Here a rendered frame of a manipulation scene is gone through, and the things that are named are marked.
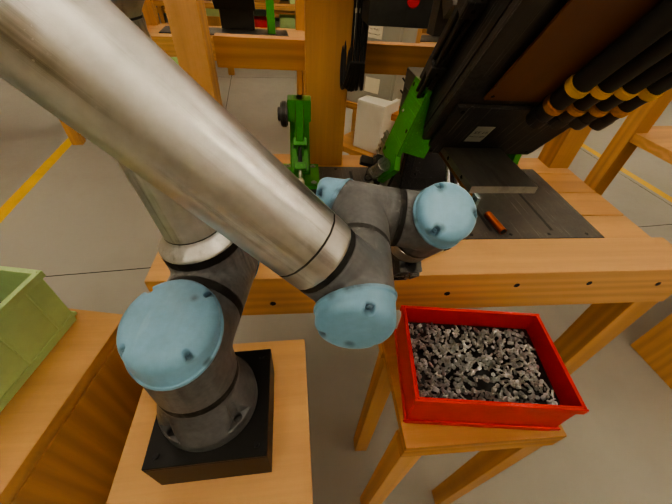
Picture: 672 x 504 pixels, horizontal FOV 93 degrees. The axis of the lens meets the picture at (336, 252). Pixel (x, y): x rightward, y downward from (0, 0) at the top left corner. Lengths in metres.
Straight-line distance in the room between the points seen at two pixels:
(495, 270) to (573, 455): 1.12
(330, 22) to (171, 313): 0.95
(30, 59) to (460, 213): 0.36
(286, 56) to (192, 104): 1.03
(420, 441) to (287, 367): 0.30
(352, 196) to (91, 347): 0.75
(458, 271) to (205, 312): 0.66
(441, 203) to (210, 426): 0.43
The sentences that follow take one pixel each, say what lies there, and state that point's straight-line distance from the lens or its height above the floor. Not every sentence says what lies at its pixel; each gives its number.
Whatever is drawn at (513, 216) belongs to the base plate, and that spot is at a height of 0.90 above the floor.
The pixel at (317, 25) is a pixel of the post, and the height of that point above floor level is 1.33.
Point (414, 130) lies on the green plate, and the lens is 0.88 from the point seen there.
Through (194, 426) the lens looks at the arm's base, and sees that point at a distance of 0.54.
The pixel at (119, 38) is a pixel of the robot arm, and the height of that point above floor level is 1.45.
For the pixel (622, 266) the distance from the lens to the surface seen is 1.20.
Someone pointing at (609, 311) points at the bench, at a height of 0.66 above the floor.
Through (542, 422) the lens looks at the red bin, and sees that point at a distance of 0.82.
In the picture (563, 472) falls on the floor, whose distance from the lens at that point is 1.84.
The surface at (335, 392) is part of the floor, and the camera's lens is 1.62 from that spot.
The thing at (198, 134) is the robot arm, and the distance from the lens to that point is 0.23.
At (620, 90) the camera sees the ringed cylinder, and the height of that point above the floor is 1.34.
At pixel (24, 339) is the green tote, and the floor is 0.87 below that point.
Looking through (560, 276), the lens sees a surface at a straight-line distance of 1.07.
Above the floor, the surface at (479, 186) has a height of 1.13.
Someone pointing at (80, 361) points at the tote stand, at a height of 0.79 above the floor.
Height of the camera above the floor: 1.49
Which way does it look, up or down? 43 degrees down
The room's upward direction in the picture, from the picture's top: 5 degrees clockwise
